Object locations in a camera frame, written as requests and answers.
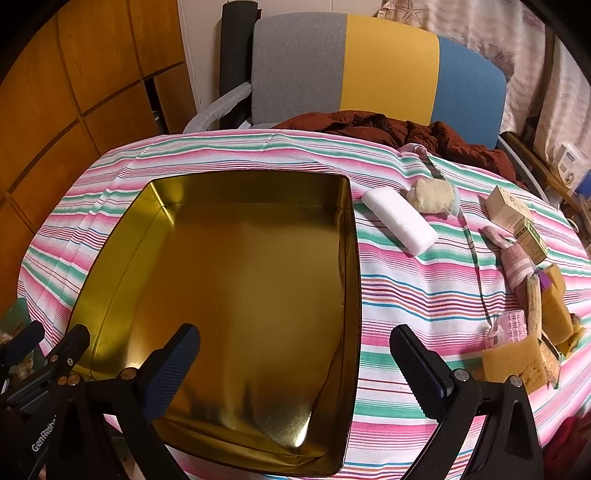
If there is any white foam block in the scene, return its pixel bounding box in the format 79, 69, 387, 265
361, 188, 439, 256

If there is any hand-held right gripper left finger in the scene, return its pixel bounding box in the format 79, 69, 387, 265
58, 323, 201, 480

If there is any thin grey cord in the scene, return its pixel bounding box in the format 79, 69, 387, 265
426, 154, 494, 326

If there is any cream cloth bundle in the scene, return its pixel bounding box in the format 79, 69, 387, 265
406, 178, 461, 217

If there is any brown padded jacket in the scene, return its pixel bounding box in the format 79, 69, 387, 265
272, 110, 525, 186

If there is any pink green striped tablecloth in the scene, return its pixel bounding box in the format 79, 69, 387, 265
16, 126, 591, 480

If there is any wooden rack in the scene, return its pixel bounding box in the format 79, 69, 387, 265
501, 131, 591, 220

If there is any orange wooden wardrobe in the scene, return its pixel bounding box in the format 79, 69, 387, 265
0, 0, 200, 334

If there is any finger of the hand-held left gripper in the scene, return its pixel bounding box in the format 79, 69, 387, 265
0, 322, 46, 367
45, 324, 91, 380

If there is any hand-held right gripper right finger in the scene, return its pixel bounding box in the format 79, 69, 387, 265
390, 324, 546, 480

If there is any pink sock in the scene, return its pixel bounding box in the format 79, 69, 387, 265
480, 226, 537, 293

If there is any grey yellow blue chair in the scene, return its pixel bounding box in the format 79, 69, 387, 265
250, 13, 507, 149

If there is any gold metal tin box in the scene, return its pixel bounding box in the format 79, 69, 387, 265
69, 172, 363, 476

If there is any beige carton box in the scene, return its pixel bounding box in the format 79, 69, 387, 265
478, 185, 533, 234

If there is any white blue carton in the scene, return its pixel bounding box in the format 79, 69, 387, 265
551, 141, 585, 191

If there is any black rolled mat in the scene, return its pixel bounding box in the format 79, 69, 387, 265
220, 1, 260, 131

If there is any grey chair frame tube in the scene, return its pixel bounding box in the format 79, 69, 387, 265
499, 136, 551, 205

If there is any pink plastic case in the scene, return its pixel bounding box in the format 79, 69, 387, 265
485, 310, 527, 350

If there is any green tray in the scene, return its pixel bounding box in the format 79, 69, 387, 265
1, 298, 31, 332

